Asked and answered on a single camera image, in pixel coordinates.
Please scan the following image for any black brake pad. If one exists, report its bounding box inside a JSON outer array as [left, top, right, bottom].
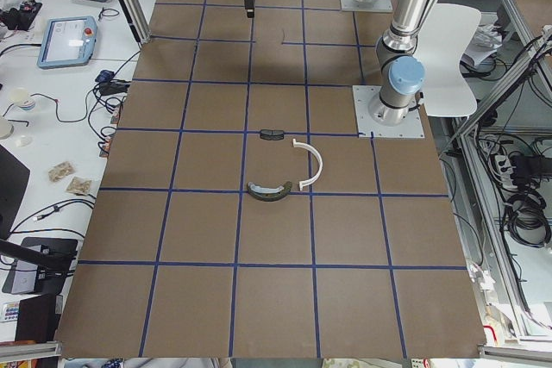
[[260, 129, 285, 140]]

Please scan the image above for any white chair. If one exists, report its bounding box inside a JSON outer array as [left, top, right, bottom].
[[415, 3, 481, 117]]

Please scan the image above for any white curved plastic bracket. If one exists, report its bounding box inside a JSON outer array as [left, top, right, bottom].
[[292, 139, 323, 191]]

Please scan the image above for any white paper cup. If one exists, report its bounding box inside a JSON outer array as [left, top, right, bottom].
[[9, 87, 35, 111]]

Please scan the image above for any blue teach pendant near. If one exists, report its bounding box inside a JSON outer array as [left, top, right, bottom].
[[37, 16, 97, 69]]

